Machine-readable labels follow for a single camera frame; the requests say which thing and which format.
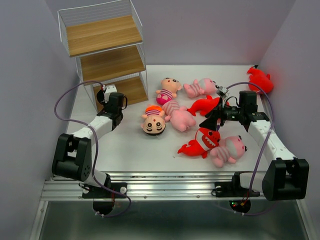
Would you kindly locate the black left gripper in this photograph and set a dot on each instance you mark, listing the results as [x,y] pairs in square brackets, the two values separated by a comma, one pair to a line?
[105,106]

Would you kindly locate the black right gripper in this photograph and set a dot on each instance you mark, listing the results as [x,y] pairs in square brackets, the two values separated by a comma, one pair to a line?
[211,122]

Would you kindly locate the boy doll orange pants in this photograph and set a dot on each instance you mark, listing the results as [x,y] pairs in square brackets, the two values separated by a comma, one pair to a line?
[154,123]

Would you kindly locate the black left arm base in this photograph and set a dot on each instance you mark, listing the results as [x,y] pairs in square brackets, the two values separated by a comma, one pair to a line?
[104,194]

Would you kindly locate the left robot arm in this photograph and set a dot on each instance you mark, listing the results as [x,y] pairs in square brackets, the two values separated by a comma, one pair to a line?
[76,154]

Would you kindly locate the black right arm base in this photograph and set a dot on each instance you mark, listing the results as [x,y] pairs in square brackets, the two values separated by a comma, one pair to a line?
[232,189]

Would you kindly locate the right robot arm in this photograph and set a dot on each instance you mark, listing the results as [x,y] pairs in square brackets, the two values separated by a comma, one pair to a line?
[287,176]

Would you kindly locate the red whale plush centre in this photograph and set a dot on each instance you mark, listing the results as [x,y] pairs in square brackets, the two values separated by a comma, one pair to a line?
[203,105]

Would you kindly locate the red shark plush open mouth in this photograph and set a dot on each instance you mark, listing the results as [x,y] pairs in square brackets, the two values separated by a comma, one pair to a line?
[204,141]

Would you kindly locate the pink pig plush top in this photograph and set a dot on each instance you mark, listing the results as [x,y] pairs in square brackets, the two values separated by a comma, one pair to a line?
[204,86]

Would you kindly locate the large pink striped pig plush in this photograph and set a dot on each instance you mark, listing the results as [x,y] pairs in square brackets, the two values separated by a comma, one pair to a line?
[178,116]

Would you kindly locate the pink pig plush bottom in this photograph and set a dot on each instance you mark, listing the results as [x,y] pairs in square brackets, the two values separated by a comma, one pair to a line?
[230,150]

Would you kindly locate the boy doll magenta striped shirt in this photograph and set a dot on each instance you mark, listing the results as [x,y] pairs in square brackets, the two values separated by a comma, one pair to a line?
[168,91]

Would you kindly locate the red plush far corner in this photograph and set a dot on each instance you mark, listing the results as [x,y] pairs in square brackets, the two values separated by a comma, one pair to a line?
[261,79]

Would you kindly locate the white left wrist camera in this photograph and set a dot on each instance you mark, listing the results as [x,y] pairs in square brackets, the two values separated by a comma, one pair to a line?
[108,89]

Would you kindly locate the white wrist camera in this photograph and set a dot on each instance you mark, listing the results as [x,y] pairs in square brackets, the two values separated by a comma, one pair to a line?
[108,89]
[222,92]

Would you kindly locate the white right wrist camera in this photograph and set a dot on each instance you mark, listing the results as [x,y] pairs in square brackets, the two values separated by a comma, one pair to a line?
[222,92]

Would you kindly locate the white wire wooden shelf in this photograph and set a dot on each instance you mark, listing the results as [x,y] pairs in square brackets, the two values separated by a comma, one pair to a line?
[106,40]

